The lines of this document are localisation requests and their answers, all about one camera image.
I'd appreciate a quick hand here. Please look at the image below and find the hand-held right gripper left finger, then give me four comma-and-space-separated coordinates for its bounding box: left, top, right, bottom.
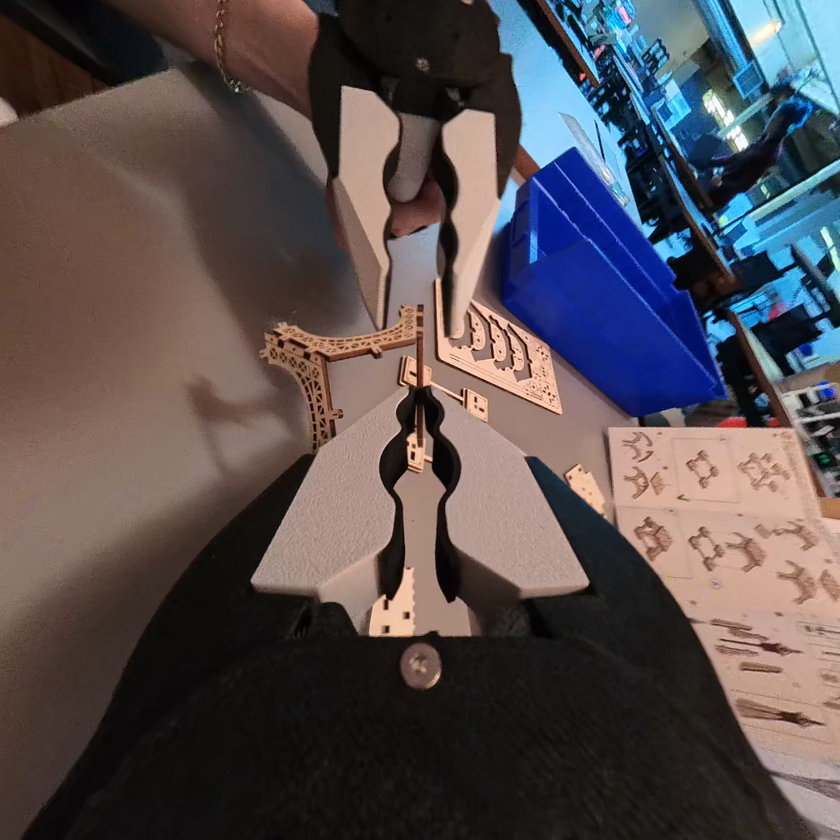
251, 386, 416, 636

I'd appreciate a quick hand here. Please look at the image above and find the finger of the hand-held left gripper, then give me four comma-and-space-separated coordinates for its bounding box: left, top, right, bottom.
436, 109, 503, 339
330, 85, 403, 331

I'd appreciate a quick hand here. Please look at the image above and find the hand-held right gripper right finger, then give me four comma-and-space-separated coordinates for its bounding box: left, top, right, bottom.
423, 386, 589, 636

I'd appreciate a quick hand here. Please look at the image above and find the wooden lattice tower side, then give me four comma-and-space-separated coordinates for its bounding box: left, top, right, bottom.
400, 307, 435, 475
259, 305, 421, 452

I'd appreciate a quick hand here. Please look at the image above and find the person's left forearm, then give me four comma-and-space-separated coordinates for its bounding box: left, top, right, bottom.
105, 0, 322, 116

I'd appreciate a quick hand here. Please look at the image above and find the person's left hand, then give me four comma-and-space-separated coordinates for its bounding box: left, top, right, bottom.
392, 178, 447, 238

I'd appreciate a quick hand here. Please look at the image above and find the wooden cross-shaped plate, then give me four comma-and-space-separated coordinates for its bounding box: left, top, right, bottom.
564, 462, 610, 519

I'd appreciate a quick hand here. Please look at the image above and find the wooden sheet with arch cutouts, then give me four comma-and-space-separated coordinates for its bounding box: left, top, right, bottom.
433, 279, 564, 416

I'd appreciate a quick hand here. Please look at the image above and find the blue plastic bin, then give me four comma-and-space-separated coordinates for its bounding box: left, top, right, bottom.
499, 146, 729, 418

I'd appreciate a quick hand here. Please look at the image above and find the paper instruction sheet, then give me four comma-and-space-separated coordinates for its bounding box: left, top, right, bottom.
607, 425, 840, 821

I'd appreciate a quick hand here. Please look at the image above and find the wooden square frame with pads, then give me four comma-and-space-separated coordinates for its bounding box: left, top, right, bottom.
398, 357, 490, 424

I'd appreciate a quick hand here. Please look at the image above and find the gold bracelet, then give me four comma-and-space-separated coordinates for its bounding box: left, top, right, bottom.
213, 0, 249, 93

